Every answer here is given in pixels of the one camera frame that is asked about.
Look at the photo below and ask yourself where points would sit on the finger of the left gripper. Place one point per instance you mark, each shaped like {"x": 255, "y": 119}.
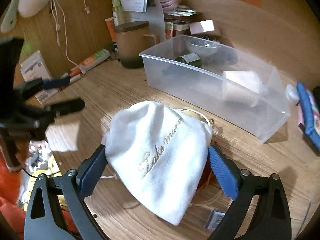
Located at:
{"x": 47, "y": 83}
{"x": 57, "y": 109}

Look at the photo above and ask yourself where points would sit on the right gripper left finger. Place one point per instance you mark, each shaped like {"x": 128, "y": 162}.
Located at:
{"x": 44, "y": 218}

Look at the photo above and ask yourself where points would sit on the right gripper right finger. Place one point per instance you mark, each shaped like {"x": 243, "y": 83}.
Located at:
{"x": 271, "y": 218}

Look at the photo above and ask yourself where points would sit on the red gold drawstring pouch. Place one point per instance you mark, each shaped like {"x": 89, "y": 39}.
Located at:
{"x": 207, "y": 175}

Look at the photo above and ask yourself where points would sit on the white drawstring pouch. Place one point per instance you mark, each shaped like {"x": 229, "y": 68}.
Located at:
{"x": 159, "y": 153}

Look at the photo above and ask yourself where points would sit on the white printed box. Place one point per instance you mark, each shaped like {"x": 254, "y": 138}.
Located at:
{"x": 34, "y": 67}

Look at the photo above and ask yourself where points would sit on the orange marker pen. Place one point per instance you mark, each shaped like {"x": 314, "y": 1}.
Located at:
{"x": 74, "y": 75}

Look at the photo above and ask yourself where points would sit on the barcode card packet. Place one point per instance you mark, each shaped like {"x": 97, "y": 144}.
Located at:
{"x": 214, "y": 220}

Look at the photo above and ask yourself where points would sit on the white orange tube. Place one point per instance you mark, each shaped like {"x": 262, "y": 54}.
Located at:
{"x": 91, "y": 62}

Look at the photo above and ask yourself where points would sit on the brown jar with lid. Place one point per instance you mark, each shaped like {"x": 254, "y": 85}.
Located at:
{"x": 132, "y": 38}

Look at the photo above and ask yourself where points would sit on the blue patchwork pouch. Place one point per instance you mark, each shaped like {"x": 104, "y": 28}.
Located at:
{"x": 310, "y": 114}

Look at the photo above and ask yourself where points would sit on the clear plastic storage bin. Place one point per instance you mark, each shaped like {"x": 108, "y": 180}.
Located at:
{"x": 203, "y": 86}

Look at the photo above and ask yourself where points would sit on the white round jar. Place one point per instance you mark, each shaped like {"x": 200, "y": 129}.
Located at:
{"x": 292, "y": 94}

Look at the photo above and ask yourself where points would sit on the white paper note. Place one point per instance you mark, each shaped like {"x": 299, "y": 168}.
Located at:
{"x": 131, "y": 5}

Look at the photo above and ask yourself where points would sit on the frosted white plastic cup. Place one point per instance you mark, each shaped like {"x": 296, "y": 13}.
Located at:
{"x": 242, "y": 87}

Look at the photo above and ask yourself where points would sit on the black orange zipper case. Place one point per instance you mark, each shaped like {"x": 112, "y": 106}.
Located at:
{"x": 316, "y": 94}

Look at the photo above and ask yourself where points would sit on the dark green dropper bottle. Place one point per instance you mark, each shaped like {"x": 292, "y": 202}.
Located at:
{"x": 191, "y": 59}

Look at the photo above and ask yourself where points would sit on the stack of books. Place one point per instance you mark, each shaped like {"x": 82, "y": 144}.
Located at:
{"x": 177, "y": 21}

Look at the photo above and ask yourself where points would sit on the clear glass bowl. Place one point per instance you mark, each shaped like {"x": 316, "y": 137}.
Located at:
{"x": 203, "y": 48}

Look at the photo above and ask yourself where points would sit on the small pink cardboard box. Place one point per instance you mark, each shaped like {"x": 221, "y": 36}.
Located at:
{"x": 207, "y": 27}

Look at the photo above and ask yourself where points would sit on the pink cable package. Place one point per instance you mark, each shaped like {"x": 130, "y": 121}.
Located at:
{"x": 168, "y": 5}

